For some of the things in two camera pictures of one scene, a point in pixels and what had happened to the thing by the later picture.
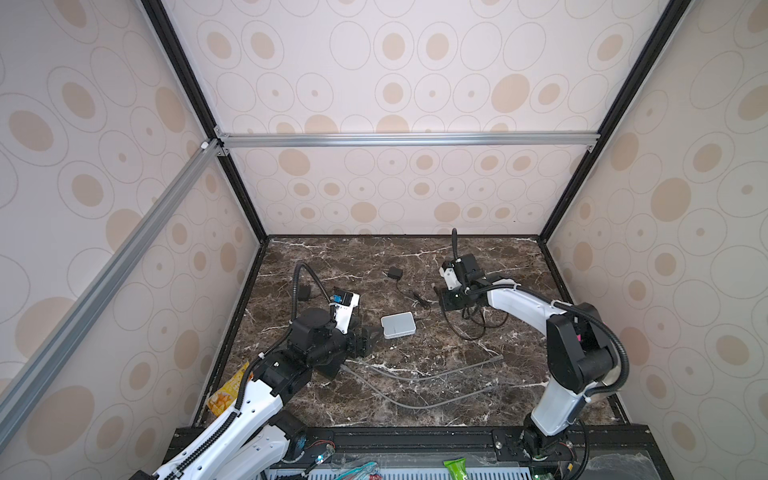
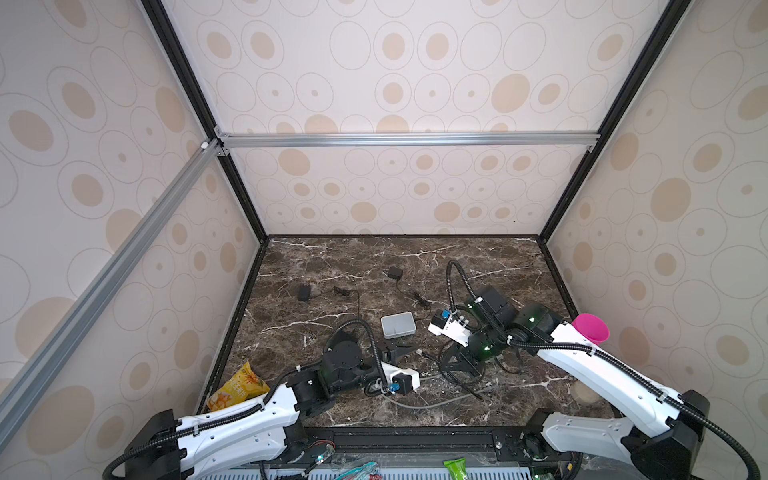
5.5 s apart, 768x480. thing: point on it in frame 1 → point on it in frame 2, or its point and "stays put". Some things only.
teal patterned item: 367,471 stays put
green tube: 457,468 stays put
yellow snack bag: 224,397 stays put
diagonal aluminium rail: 16,392 stays put
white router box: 398,324 stays put
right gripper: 448,305 → 459,359
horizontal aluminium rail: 403,140 stays put
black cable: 466,316 → 460,367
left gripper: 363,347 → 392,351
